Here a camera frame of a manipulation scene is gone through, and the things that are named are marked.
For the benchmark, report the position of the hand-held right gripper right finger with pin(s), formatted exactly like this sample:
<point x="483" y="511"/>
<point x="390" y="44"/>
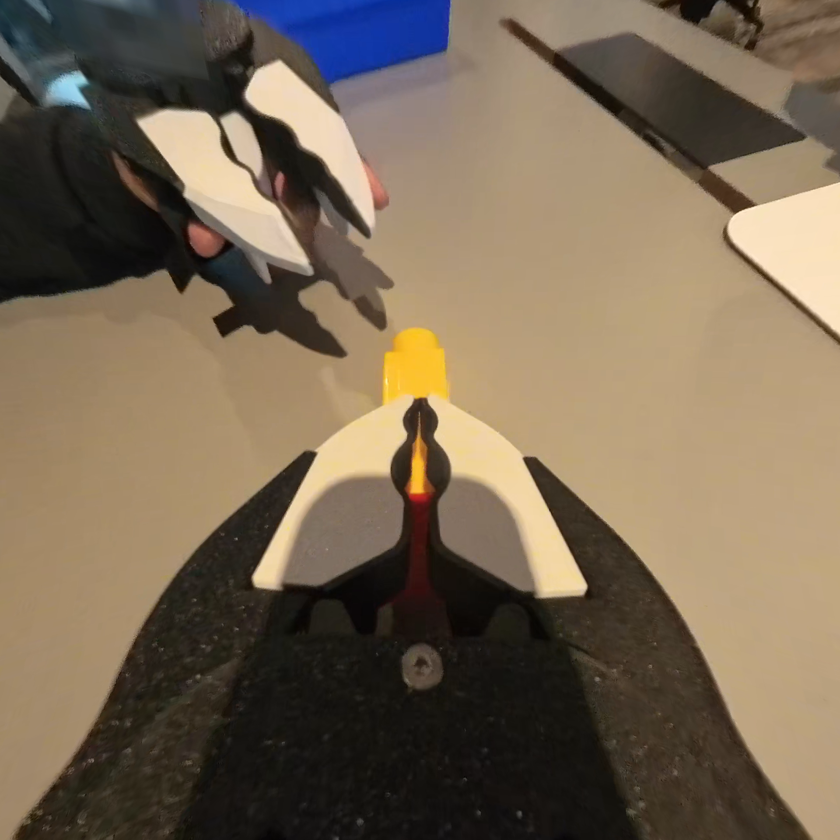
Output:
<point x="485" y="453"/>

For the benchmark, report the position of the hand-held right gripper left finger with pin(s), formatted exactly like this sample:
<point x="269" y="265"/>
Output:
<point x="354" y="446"/>

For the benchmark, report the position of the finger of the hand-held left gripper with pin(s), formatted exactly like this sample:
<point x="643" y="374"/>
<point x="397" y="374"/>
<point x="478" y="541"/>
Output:
<point x="308" y="111"/>
<point x="210" y="184"/>

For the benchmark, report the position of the yellow mega block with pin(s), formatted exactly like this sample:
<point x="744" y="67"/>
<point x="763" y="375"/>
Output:
<point x="417" y="469"/>
<point x="417" y="367"/>

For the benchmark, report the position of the blue plastic bin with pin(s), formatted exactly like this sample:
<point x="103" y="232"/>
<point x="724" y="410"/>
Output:
<point x="367" y="33"/>

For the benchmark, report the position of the red mega block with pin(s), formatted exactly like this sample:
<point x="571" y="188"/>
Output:
<point x="420" y="558"/>

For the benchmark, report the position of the person's left forearm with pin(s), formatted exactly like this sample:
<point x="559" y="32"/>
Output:
<point x="65" y="216"/>

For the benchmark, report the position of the person's left hand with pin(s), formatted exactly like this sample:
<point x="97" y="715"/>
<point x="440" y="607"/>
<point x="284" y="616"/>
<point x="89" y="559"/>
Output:
<point x="207" y="239"/>

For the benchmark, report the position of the black desk panel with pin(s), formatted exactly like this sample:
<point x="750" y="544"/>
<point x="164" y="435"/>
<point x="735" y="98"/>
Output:
<point x="669" y="98"/>

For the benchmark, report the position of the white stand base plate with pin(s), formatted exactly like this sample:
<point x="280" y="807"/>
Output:
<point x="794" y="249"/>

